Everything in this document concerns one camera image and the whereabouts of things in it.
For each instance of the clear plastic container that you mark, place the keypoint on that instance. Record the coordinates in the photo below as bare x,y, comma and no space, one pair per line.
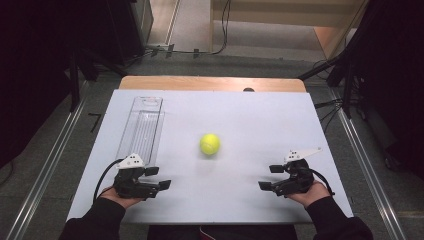
143,130

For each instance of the metal floor rail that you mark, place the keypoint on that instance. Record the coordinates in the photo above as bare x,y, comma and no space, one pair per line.
50,166
370,173

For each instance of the light wooden furniture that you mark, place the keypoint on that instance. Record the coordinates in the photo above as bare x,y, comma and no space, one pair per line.
300,13

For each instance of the person's dark clothing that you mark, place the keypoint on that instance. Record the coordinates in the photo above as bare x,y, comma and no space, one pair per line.
240,233

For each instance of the person's left hand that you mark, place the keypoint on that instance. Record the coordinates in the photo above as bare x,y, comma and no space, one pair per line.
123,201

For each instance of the dark curtain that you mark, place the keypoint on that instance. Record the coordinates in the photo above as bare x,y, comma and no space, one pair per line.
33,66
393,66

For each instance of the person's right hand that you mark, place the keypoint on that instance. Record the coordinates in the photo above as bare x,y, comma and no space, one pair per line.
311,197

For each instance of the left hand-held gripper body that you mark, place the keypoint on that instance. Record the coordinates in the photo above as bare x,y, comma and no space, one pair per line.
131,186

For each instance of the black cabinet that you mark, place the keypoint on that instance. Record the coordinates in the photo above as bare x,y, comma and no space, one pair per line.
130,30

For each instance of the wooden table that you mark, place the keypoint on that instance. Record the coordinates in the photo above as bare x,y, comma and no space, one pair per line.
200,83

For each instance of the white board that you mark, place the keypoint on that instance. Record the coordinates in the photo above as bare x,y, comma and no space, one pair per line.
240,116

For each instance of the yellow tennis ball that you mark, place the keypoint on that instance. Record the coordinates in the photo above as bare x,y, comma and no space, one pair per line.
210,144

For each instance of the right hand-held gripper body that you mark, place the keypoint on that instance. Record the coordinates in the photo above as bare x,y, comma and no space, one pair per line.
298,180

